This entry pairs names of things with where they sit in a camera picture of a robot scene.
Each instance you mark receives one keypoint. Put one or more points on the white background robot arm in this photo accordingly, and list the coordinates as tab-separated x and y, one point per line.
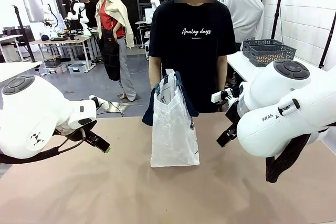
52	19
78	7
155	2

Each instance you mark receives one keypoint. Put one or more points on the background workbench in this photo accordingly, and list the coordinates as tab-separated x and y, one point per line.
65	41

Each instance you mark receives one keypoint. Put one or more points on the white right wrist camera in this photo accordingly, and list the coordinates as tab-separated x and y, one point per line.
218	97

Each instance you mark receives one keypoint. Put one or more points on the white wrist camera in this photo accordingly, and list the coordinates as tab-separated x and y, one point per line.
103	104
218	97

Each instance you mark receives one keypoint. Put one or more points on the clear storage bin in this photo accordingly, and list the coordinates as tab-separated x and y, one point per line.
77	68

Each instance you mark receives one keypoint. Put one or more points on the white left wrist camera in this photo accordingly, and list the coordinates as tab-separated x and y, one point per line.
103	104

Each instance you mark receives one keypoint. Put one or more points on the black tripod stand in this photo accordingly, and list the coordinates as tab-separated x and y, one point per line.
22	28

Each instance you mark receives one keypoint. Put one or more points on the dark storage crate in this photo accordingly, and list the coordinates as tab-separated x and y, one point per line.
52	62

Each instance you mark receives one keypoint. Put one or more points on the person in black t-shirt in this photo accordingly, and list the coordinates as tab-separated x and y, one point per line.
194	51

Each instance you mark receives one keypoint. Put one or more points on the person's right forearm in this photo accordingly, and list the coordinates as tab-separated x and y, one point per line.
154	72

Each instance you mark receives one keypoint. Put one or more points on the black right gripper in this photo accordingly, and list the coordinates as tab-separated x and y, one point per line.
232	112

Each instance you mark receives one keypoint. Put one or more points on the metal floor base plate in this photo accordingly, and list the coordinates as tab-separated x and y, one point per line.
119	107

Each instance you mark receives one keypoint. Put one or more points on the white side table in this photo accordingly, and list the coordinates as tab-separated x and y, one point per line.
15	69
239	66

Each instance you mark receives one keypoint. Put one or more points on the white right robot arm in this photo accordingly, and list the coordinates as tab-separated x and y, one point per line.
275	98

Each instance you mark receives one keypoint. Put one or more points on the black slanted pole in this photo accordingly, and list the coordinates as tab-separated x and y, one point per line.
325	51

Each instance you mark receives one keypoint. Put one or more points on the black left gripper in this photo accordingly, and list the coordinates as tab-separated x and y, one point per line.
76	133

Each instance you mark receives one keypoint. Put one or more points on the mannequin with cream jacket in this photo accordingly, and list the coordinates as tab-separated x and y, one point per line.
115	16

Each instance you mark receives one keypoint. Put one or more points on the person's left forearm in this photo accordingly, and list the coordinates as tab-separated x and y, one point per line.
223	72

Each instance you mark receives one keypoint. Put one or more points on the grey wall panel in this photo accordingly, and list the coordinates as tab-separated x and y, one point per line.
32	7

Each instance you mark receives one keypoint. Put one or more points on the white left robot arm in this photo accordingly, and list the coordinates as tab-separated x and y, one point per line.
31	108

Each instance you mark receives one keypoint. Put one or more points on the background person in black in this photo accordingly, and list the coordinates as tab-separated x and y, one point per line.
88	9

